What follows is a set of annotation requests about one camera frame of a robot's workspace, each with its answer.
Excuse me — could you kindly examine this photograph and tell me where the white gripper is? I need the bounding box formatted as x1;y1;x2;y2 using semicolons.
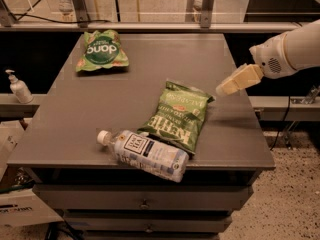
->
216;32;297;96

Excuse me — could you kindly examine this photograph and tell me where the green jalapeno kettle chip bag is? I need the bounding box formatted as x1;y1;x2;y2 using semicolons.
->
138;81;215;154

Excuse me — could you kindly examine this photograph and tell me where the blue label plastic tea bottle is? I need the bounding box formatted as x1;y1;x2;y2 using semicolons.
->
97;130;189;183

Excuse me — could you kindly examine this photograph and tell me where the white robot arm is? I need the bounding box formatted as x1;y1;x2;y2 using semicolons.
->
216;20;320;96

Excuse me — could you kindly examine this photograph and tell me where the green dang chip bag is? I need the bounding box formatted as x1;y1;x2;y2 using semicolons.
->
76;30;129;72

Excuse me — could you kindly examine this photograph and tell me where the white pump dispenser bottle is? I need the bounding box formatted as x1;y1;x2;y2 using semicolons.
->
5;69;33;104

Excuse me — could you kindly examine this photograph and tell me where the grey drawer cabinet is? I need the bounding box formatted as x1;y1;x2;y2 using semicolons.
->
9;34;274;240

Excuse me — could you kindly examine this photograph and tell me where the metal drawer knob upper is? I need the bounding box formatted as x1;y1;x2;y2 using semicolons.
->
140;200;150;210

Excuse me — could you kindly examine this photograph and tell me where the metal drawer knob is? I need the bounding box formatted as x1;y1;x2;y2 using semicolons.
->
145;225;154;234
140;200;150;210

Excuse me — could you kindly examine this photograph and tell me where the metal drawer knob lower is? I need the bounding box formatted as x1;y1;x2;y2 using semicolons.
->
145;225;154;234

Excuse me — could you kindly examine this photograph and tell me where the white cardboard box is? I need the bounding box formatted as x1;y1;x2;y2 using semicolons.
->
0;121;62;227

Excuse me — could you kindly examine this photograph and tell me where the black cable on ledge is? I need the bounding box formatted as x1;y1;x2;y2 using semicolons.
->
9;12;113;25

